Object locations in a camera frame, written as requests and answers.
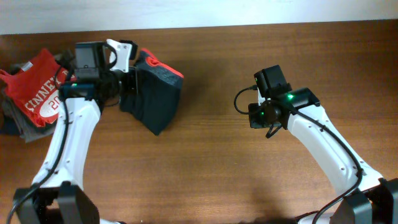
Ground dark blue folded garment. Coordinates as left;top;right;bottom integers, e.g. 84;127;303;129
1;119;20;136

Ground red printed t-shirt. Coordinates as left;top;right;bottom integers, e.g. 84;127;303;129
1;49;68;128

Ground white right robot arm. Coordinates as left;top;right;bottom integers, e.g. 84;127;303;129
249;88;397;223

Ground black leggings with red waistband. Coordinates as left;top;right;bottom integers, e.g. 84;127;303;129
119;49;184;136

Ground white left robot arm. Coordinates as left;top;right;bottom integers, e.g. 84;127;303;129
6;39;138;223

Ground gray folded garment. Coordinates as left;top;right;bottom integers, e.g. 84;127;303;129
1;57;65;142

